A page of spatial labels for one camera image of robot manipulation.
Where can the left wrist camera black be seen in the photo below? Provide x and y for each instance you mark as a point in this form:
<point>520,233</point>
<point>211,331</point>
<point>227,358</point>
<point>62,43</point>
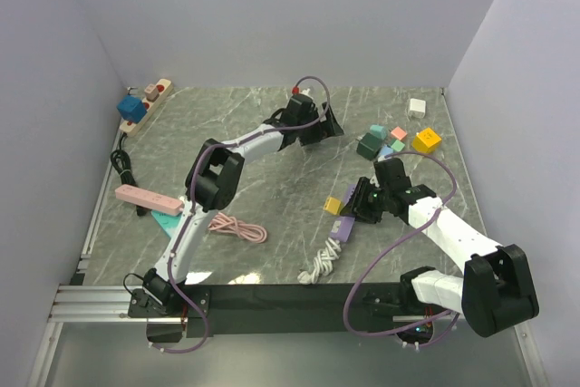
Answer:
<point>300,110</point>

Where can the white plug adapter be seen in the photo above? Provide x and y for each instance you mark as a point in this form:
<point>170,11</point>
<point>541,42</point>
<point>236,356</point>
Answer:
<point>416,108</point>

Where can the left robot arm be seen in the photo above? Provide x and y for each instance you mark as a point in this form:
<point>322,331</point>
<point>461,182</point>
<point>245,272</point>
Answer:
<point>212,184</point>

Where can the blue cube socket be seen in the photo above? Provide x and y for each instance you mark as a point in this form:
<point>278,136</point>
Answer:
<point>132,109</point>

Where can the dusty pink plug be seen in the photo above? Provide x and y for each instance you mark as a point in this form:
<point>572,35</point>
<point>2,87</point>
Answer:
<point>151,92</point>

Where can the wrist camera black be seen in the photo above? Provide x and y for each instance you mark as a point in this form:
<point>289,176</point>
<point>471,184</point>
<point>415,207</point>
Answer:
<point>390,175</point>
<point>300,110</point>

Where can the mint green plug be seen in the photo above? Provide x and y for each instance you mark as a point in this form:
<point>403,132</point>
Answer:
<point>398,146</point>

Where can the pink power strip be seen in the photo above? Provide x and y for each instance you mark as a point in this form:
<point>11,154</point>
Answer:
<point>221,223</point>

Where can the teal power strip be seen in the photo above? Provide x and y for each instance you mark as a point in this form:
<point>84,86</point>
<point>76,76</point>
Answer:
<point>168,223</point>

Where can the aluminium rail frame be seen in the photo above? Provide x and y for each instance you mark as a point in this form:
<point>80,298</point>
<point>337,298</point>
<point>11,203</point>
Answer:
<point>438,349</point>

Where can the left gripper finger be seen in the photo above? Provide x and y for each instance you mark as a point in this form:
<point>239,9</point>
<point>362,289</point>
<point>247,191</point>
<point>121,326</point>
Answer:
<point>330,125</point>
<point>314,134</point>

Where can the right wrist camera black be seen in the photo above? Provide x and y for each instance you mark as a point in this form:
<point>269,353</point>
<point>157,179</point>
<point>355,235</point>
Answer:
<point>390,175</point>

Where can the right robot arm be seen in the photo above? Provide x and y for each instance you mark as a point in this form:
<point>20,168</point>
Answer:
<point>495,290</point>

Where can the salmon pink plug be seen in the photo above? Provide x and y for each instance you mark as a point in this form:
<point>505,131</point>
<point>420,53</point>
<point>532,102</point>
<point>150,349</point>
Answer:
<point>399,133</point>

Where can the black mounting base bar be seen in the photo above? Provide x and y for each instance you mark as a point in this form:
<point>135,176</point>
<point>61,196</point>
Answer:
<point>280,309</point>

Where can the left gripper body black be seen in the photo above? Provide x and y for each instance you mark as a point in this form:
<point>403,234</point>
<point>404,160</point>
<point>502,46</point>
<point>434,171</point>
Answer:
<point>307,123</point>

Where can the yellow white plug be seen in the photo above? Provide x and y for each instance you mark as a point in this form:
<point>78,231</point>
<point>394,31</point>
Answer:
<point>333,206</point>

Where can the dark green cube socket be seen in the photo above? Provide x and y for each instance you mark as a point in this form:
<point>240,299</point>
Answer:
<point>369,146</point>

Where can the beige red power strip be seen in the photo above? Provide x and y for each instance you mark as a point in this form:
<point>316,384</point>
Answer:
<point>165,87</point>

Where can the teal blue plug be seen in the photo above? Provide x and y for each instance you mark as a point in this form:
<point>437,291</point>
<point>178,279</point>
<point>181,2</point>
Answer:
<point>378,131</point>

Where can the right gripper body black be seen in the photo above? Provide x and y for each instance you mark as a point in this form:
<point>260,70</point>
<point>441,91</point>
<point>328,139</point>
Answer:
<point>377,199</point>

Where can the light blue plug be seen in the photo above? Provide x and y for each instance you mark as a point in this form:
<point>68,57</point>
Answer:
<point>384,153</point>

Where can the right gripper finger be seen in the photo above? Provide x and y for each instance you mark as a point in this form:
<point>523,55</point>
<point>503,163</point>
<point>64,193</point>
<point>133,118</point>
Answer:
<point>367,216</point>
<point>358,202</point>

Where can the yellow cube socket adapter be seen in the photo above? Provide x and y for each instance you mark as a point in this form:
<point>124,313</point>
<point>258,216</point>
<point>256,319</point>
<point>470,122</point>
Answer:
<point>426,141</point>

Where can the purple power strip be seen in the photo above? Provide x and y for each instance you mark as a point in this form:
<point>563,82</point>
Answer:
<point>343,225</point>

